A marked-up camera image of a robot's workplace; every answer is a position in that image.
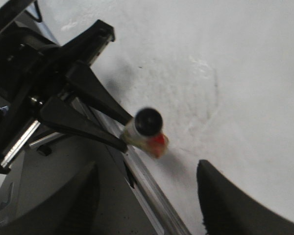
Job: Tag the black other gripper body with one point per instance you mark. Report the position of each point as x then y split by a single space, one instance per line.
32 70

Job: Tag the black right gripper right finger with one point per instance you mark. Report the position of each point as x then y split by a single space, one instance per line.
227 210

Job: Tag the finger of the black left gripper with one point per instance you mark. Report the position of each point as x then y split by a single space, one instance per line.
61 117
89 89

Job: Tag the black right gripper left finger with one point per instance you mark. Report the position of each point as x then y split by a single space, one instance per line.
69 211

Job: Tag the white black whiteboard marker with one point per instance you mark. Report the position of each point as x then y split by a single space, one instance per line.
146 123

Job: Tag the red magnet under clear tape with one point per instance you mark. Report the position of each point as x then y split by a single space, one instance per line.
156 146

